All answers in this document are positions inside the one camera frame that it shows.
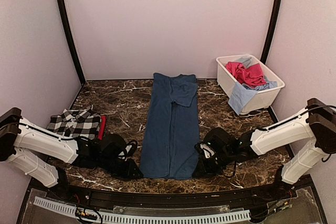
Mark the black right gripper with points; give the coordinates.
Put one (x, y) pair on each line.
(201, 167)

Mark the white plastic laundry bin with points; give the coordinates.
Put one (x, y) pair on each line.
(263, 98)

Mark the pink garment in bin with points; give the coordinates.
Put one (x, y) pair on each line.
(252, 76)

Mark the black frame post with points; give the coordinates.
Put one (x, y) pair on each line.
(70, 41)
(270, 31)

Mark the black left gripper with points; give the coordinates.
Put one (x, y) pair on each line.
(129, 170)

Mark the blue garment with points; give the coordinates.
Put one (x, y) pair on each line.
(172, 129)

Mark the light blue cloth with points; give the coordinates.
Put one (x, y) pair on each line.
(242, 93)

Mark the black white plaid shirt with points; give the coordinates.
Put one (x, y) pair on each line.
(76, 123)

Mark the white slotted cable duct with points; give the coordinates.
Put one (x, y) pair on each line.
(138, 215)

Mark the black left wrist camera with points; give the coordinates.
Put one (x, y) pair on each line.
(113, 146)

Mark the black front rail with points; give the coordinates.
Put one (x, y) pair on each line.
(249, 198)

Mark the right black frame post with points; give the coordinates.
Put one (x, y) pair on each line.
(270, 31)

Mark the folded red t-shirt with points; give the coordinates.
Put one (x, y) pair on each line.
(102, 127)

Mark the left black frame post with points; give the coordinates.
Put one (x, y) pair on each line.
(70, 41)

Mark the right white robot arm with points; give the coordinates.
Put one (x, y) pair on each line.
(314, 123)

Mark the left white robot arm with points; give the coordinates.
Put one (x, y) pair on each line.
(21, 140)

